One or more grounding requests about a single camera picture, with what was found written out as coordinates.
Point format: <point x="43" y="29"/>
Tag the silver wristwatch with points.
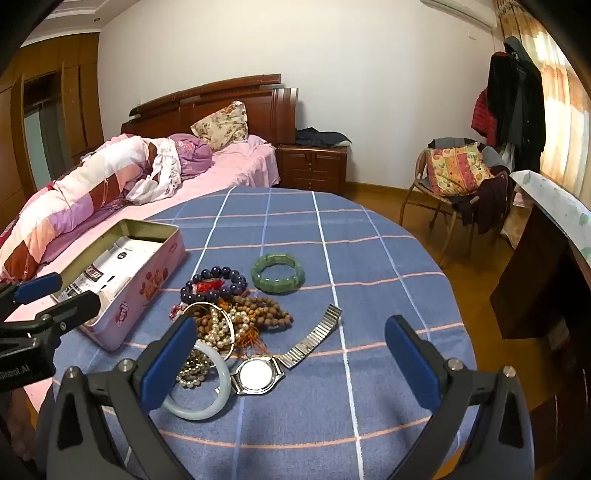
<point x="256" y="374"/>

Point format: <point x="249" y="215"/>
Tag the purple crumpled clothes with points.
<point x="194" y="157"/>

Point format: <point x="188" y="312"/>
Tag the orange patterned curtain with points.
<point x="558" y="92"/>

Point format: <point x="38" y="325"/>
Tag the dark wooden desk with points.
<point x="531" y="277"/>

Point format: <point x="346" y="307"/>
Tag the dark folded clothes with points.
<point x="323" y="137"/>

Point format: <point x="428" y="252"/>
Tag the pink patchwork quilt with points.
<point x="69" y="203"/>

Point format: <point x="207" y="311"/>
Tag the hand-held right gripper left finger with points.
<point x="168" y="364"/>

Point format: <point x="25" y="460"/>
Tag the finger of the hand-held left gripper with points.
<point x="76" y="310"/>
<point x="39" y="286"/>

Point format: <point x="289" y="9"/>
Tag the black hooded coat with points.
<point x="528" y="106"/>

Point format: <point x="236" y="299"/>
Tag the grey garment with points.
<point x="450" y="142"/>

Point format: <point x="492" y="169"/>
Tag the red padded jacket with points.
<point x="482" y="115"/>

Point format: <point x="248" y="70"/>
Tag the black coat with red collar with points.
<point x="501" y="92"/>

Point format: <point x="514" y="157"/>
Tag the white floral cloth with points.
<point x="159" y="180"/>

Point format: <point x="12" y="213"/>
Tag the wooden nightstand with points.
<point x="309" y="166"/>

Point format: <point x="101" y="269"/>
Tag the wooden bed with pink sheet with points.
<point x="240" y="166"/>

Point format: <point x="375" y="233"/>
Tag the wooden wardrobe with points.
<point x="78" y="92"/>

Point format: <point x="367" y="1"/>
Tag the colourful floral cushion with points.
<point x="457" y="168"/>

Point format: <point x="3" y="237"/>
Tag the white air conditioner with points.
<point x="466" y="11"/>

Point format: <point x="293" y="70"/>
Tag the dark maroon garment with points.
<point x="489" y="203"/>

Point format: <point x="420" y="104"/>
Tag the pale jade bangle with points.
<point x="224" y="374"/>

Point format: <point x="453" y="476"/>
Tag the thin silver bangle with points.
<point x="232" y="330"/>

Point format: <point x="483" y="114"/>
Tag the rattan chair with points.
<point x="418" y="184"/>

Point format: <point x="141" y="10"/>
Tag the white patterned cloth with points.
<point x="554" y="203"/>

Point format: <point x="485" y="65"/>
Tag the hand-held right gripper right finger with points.
<point x="411" y="364"/>

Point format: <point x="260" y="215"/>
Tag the blue plaid tablecloth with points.
<point x="369" y="277"/>

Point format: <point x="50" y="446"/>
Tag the pink tin box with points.
<point x="138" y="295"/>

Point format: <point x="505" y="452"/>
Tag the printed paper sheet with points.
<point x="124" y="258"/>

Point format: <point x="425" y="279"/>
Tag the floral pillow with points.
<point x="221" y="124"/>

